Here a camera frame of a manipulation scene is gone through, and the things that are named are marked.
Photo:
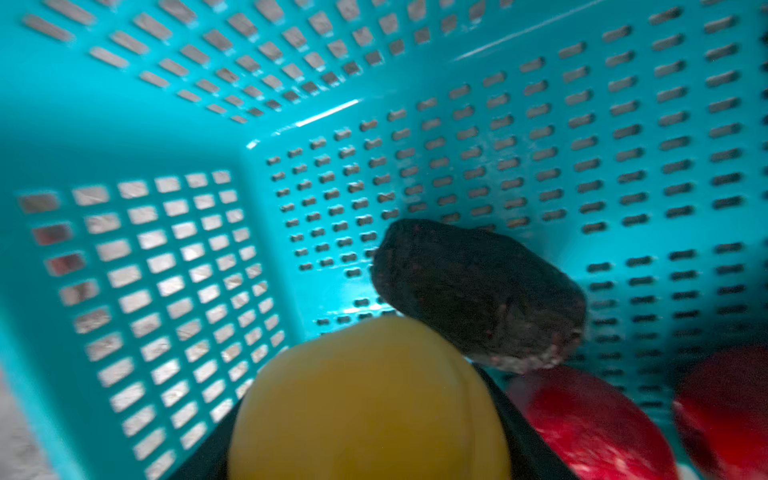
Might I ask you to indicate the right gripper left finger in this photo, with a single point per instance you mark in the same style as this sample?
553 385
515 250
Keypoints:
209 461

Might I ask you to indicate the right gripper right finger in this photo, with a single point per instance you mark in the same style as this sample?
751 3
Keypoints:
530 456

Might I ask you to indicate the dark toy eggplant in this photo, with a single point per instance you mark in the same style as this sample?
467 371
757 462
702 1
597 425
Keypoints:
500 304

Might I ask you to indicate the yellow toy potato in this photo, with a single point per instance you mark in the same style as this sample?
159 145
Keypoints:
387 398

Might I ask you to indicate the teal plastic basket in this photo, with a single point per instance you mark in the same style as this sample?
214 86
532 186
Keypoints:
189 188

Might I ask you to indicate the red toy tomato lower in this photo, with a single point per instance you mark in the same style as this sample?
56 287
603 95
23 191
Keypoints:
593 428

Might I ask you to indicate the red toy tomato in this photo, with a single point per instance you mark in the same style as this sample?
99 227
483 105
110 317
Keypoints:
593 428
720 413

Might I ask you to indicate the red toy tomato right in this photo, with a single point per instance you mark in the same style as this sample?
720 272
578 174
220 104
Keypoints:
720 413

